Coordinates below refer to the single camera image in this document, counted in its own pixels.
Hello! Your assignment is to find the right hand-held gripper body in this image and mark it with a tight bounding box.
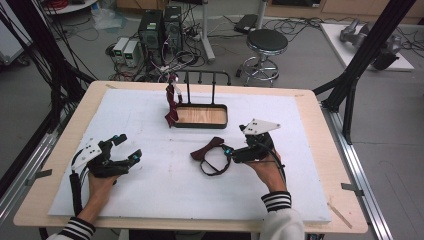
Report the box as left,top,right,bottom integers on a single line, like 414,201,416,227
231,118,282,165

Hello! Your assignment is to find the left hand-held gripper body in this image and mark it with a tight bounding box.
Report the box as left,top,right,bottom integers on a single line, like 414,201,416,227
70,137,131,179

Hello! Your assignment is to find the dark red bow tie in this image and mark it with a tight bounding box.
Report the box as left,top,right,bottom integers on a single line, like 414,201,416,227
189,136,233,177

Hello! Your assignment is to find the black rack with wooden tray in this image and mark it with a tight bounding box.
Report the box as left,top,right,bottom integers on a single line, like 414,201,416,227
172,69,233,130

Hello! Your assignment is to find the striped red bow tie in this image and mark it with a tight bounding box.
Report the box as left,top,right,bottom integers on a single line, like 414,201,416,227
163,73,184,129

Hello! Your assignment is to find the person's left hand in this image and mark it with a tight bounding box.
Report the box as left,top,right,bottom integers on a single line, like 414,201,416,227
86,172,120,222

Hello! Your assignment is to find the person's right hand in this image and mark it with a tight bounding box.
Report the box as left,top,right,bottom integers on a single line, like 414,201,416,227
244,150,287,195

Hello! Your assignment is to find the white foam board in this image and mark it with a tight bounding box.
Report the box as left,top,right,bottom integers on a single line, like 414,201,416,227
47,87,333,225

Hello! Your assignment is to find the white power supply unit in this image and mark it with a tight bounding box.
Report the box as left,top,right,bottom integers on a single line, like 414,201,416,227
112,36,131,65
122,40,141,68

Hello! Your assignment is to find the black round stool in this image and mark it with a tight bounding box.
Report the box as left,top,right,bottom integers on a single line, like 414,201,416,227
235,28,290,89

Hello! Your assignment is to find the person's dark lap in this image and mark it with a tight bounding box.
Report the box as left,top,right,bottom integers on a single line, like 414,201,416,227
128,229,261,240

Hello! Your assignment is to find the flat black box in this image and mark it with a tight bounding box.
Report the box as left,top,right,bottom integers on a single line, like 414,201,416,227
233,13,260,35

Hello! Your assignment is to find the thin wooden stick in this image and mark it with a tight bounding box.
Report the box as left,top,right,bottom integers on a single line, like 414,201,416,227
326,201,354,230

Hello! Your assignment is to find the large black computer tower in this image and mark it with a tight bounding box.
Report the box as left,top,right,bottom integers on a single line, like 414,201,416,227
137,9,165,66

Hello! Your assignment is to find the clear plastic bag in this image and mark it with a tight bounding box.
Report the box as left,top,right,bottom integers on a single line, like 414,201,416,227
91,7,130,33

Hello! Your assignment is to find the slim black computer tower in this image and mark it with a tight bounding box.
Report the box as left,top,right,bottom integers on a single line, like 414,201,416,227
162,5,184,55

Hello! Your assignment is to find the white floor platform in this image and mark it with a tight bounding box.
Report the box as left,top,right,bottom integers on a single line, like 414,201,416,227
319,22,416,73

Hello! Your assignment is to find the white round table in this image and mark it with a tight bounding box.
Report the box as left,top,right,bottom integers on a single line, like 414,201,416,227
42,0,100,16

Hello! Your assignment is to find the right hand-held gripper cable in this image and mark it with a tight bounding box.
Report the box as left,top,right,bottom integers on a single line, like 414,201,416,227
253,139,288,188

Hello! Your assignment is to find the hand-held gripper cable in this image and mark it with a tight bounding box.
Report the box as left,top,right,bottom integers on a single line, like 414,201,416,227
68,149,88,218
253,139,288,188

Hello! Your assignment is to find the left hand-held gripper cable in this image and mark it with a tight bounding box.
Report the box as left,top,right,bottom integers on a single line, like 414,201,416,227
68,149,88,218

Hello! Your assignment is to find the metal clamp bracket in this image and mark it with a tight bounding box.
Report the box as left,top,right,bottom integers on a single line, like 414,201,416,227
340,182,365,198
24,168,54,187

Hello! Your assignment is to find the aluminium rail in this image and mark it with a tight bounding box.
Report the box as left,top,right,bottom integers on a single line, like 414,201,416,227
321,102,395,240
0,109,73,222

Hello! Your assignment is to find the tangle of floor cables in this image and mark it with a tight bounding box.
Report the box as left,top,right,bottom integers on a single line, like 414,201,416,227
105,6,208,84

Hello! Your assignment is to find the grey table leg post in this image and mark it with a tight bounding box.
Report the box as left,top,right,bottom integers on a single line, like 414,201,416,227
199,0,217,65

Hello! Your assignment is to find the black frame with cables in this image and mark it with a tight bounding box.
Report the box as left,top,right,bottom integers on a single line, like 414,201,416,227
0,0,98,134

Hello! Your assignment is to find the black frame strut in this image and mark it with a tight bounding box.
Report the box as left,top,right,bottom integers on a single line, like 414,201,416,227
312,0,418,145

